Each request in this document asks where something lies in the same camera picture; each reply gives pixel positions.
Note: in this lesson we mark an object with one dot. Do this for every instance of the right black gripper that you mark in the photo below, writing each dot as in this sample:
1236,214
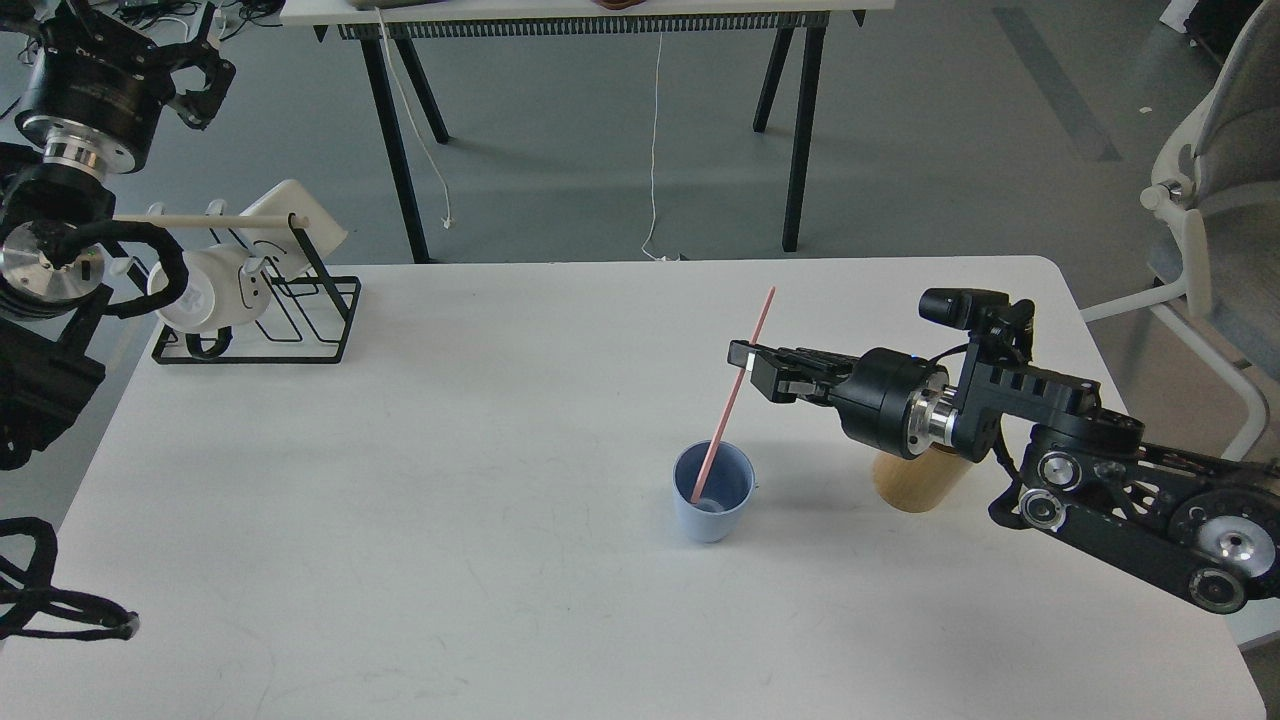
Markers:
883,398

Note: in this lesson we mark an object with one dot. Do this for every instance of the blue plastic cup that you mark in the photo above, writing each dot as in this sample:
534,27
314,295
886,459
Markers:
726,491

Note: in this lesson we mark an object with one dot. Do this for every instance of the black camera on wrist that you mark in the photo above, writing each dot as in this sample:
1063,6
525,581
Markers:
986,314

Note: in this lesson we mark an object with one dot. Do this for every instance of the black wire dish rack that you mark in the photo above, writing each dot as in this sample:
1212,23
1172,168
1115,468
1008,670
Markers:
312,310

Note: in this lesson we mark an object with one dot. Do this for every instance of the white mug on rack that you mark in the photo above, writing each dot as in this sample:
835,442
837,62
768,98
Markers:
219,293

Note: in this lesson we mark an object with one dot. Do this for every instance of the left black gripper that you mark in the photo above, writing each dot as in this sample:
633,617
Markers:
98,88

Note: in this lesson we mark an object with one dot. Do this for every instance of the white office chair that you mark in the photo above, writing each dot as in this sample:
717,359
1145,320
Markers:
1214,186

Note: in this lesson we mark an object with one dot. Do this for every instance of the bamboo cylinder holder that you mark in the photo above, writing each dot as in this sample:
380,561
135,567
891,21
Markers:
920,484

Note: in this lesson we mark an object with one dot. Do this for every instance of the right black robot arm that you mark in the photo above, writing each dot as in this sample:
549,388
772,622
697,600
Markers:
1196,526

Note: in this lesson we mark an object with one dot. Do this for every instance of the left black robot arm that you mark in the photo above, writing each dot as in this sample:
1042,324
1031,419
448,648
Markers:
67,263

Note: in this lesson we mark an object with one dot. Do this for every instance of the pink chopstick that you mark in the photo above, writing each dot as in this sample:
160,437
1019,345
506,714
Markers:
716,440

